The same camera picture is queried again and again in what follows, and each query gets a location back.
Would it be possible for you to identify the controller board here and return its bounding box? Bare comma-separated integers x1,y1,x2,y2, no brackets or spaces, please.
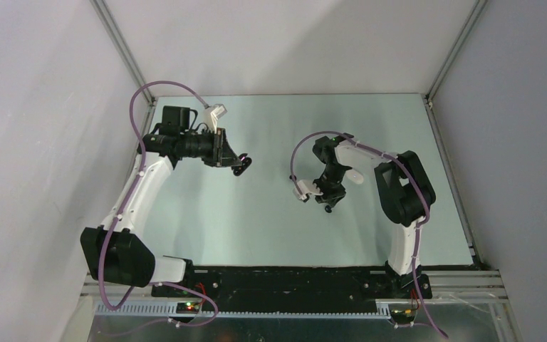
390,309,417,326
175,301,202,315

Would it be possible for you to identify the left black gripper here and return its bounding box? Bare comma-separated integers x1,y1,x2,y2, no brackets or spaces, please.
179,127,241,167

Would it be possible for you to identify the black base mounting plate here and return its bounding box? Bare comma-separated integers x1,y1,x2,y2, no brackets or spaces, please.
151,264,432,314

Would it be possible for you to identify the black earbud charging case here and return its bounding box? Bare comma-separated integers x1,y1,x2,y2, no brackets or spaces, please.
232,153,252,177

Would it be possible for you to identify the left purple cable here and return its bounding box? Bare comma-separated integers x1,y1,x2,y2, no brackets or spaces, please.
97,81,219,328

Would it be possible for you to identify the white earbud charging case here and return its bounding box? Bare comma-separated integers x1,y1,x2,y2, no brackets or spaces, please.
345,169,365,185

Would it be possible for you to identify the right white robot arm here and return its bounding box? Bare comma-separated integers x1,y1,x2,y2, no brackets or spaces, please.
295,134,436,299

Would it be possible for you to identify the right controller board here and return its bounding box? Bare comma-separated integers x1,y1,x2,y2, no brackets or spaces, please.
390,309,417,326

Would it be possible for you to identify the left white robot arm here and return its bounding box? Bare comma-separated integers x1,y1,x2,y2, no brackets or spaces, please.
80,104,251,297

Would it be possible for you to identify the left aluminium frame post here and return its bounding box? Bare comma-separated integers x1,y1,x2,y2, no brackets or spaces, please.
89,0,147,87

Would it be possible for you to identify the left controller board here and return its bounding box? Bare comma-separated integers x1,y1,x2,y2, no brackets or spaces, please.
175,301,202,315

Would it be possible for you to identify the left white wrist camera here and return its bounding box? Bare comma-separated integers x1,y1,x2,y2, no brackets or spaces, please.
202,103,227,132

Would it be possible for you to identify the right aluminium frame post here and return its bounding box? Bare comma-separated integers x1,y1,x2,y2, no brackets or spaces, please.
424,0,489,108

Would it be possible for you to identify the purple cable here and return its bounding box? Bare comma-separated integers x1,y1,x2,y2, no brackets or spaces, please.
290,131,449,340
97,81,219,328

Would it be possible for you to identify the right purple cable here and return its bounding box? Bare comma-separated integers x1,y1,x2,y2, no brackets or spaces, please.
290,131,449,340

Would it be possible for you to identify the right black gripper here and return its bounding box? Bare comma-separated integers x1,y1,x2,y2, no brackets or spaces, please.
308,164,348,208

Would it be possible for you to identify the aluminium frame post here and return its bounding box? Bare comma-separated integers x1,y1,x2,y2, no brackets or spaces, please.
424,0,489,108
89,0,147,87

